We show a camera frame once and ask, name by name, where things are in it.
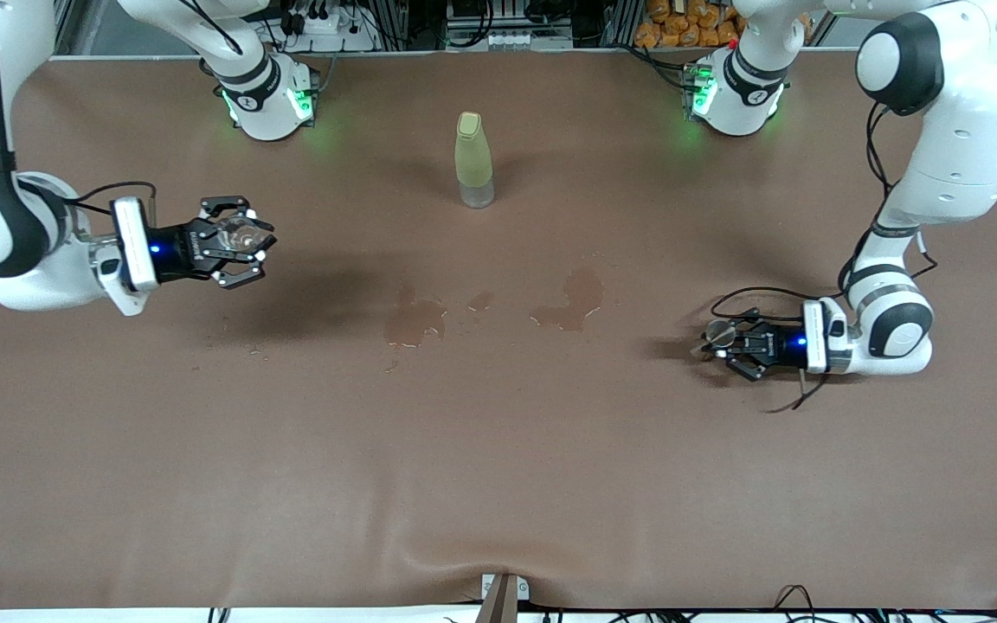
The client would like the metal double jigger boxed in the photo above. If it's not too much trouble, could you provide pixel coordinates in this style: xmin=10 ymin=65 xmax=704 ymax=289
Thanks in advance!
xmin=689 ymin=320 xmax=735 ymax=360

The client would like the clear glass beaker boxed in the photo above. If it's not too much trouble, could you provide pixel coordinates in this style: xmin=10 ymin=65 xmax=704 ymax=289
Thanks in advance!
xmin=215 ymin=216 xmax=273 ymax=260

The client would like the white power strip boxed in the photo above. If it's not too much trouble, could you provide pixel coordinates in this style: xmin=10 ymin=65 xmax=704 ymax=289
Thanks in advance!
xmin=291 ymin=10 xmax=378 ymax=53

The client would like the green sleeved glass bottle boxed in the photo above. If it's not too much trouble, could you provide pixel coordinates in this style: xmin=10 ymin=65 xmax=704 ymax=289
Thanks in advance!
xmin=454 ymin=111 xmax=496 ymax=209

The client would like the brown table mat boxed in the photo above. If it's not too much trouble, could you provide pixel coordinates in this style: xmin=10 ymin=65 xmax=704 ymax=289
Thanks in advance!
xmin=0 ymin=48 xmax=997 ymax=611

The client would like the orange snack bags pile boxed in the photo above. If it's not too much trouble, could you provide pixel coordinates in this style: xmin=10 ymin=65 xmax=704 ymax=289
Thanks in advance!
xmin=634 ymin=0 xmax=750 ymax=48

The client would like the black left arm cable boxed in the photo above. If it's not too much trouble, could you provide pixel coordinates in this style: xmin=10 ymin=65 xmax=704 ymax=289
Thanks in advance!
xmin=711 ymin=104 xmax=936 ymax=414

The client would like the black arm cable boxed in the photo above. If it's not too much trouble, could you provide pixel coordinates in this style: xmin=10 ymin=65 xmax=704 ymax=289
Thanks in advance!
xmin=711 ymin=104 xmax=936 ymax=414
xmin=66 ymin=180 xmax=159 ymax=217

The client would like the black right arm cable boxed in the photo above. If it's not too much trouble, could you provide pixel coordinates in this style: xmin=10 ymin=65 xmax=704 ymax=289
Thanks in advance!
xmin=66 ymin=180 xmax=159 ymax=217

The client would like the black looped floor cable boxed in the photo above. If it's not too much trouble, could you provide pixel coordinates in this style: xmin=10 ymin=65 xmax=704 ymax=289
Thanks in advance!
xmin=775 ymin=585 xmax=815 ymax=623

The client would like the aluminium frame post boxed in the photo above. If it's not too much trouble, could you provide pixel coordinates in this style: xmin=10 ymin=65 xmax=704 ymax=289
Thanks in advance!
xmin=53 ymin=0 xmax=110 ymax=57

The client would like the metal table edge bracket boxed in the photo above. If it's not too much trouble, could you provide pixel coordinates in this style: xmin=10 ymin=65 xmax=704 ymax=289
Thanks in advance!
xmin=481 ymin=573 xmax=531 ymax=623

